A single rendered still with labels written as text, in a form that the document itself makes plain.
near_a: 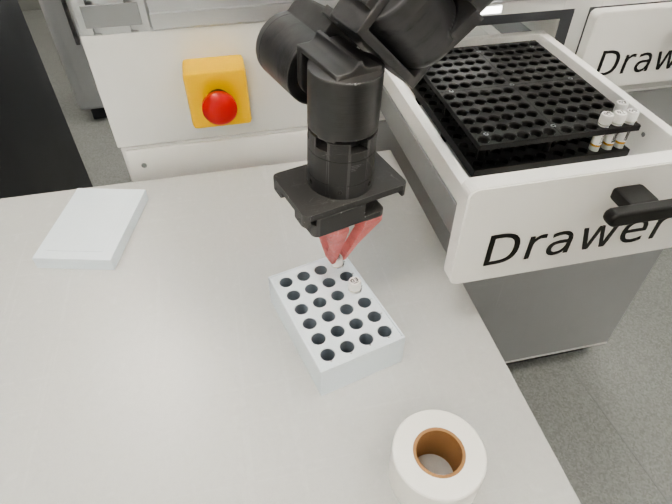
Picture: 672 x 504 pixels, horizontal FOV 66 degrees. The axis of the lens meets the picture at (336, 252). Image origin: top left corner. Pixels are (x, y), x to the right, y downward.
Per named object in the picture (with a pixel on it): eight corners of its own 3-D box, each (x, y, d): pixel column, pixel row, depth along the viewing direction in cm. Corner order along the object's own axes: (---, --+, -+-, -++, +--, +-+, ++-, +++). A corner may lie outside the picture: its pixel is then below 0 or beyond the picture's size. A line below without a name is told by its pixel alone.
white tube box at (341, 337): (402, 361, 49) (405, 337, 46) (321, 396, 46) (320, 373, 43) (342, 275, 57) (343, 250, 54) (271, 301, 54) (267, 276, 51)
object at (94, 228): (114, 270, 57) (110, 259, 56) (37, 268, 58) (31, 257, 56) (148, 199, 67) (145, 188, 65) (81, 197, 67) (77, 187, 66)
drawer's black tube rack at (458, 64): (617, 176, 57) (641, 124, 53) (468, 198, 54) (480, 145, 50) (522, 85, 73) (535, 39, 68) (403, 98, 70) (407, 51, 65)
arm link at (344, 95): (333, 76, 34) (402, 59, 37) (285, 37, 38) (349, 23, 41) (330, 162, 39) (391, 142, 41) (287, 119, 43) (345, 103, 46)
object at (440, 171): (699, 219, 52) (731, 169, 48) (461, 258, 48) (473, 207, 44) (516, 56, 80) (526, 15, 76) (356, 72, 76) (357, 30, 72)
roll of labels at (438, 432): (376, 499, 40) (379, 478, 37) (402, 421, 44) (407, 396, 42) (467, 537, 38) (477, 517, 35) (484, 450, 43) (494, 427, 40)
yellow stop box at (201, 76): (253, 126, 64) (245, 70, 59) (193, 133, 63) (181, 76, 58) (248, 106, 68) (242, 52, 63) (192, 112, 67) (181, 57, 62)
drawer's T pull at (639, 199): (688, 216, 43) (696, 203, 42) (607, 229, 41) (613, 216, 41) (659, 190, 45) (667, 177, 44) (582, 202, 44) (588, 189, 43)
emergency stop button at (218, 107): (239, 125, 61) (235, 94, 58) (205, 129, 61) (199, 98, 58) (237, 113, 63) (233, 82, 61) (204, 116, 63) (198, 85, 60)
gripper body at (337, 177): (272, 190, 47) (267, 118, 41) (368, 161, 50) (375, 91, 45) (304, 235, 43) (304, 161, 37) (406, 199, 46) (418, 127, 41)
